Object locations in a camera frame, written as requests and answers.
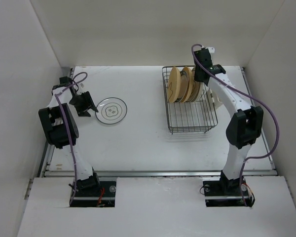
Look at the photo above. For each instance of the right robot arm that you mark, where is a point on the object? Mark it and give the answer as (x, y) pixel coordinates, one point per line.
(245, 119)

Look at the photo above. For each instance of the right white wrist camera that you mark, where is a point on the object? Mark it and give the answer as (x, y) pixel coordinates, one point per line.
(211, 49)

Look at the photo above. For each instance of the cream plate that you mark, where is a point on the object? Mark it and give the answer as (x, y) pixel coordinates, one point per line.
(196, 89)

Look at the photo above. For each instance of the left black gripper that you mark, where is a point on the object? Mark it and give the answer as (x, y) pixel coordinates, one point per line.
(83, 111)

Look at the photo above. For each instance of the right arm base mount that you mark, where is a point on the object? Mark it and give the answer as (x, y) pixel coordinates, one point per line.
(215, 196)

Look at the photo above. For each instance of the black wire dish rack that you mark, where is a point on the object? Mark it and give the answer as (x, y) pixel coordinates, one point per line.
(195, 115)

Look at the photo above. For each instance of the aluminium front rail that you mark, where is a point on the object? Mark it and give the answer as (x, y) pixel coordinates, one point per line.
(179, 173)

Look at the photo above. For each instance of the tan wooden plate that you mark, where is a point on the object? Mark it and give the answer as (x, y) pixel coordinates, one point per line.
(174, 84)

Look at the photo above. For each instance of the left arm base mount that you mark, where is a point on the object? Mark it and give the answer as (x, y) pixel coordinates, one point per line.
(99, 197)

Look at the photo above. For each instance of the aluminium right rail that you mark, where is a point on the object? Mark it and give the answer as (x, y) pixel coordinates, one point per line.
(262, 132)

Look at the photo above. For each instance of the white cutlery holder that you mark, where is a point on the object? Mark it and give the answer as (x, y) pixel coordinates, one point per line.
(213, 99)

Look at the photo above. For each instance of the tan rimmed patterned plate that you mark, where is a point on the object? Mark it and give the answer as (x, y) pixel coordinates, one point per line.
(186, 85)

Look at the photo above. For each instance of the white plate with black rings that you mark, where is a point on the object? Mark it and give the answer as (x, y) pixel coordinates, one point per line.
(111, 111)

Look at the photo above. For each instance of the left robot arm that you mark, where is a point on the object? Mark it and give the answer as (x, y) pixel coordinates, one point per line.
(62, 132)

